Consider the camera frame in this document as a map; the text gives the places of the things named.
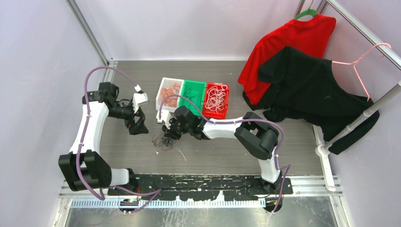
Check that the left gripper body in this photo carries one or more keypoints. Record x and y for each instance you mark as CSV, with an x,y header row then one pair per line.
x,y
127,113

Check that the red plastic bin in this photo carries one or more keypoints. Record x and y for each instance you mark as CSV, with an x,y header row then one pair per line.
x,y
215,103

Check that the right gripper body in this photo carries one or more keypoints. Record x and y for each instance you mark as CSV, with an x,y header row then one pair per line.
x,y
185,129

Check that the green hanger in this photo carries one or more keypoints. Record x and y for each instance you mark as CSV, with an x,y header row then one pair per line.
x,y
307,12

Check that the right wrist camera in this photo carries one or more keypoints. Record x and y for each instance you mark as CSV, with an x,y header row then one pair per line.
x,y
164,118

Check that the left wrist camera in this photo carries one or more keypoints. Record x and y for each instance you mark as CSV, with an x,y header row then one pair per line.
x,y
139,98

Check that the red t-shirt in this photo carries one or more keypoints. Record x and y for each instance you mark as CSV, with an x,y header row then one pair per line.
x,y
310,37

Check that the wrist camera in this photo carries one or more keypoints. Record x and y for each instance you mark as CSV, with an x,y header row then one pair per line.
x,y
139,98
164,118

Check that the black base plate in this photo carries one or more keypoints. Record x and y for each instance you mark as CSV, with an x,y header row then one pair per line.
x,y
208,187

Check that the metal clothes rack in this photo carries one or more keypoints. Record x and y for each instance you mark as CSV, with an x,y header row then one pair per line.
x,y
322,146

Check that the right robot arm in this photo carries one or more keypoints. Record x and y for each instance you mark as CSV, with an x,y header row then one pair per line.
x,y
256,135

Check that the green plastic bin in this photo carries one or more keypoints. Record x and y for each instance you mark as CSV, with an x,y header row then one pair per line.
x,y
195,92

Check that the black t-shirt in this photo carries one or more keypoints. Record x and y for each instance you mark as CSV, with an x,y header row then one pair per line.
x,y
304,87

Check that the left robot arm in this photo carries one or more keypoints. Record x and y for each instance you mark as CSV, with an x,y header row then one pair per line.
x,y
83,163

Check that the white plastic bin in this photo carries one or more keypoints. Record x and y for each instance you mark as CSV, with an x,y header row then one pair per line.
x,y
169,86

